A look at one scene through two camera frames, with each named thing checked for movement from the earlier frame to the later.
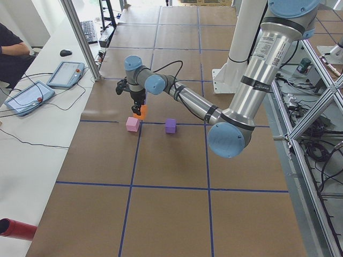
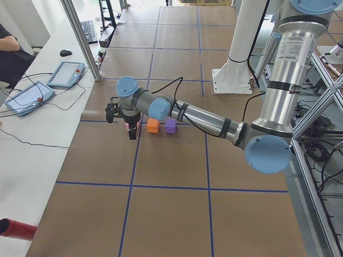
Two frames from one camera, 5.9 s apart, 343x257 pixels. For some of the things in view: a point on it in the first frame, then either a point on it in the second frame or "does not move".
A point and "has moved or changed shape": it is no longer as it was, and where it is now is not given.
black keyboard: [89, 31] does not move
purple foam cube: [171, 127] does not move
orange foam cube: [143, 111] has moved or changed shape
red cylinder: [15, 229] does not move
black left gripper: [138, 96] -> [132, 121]
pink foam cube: [132, 124] does not move
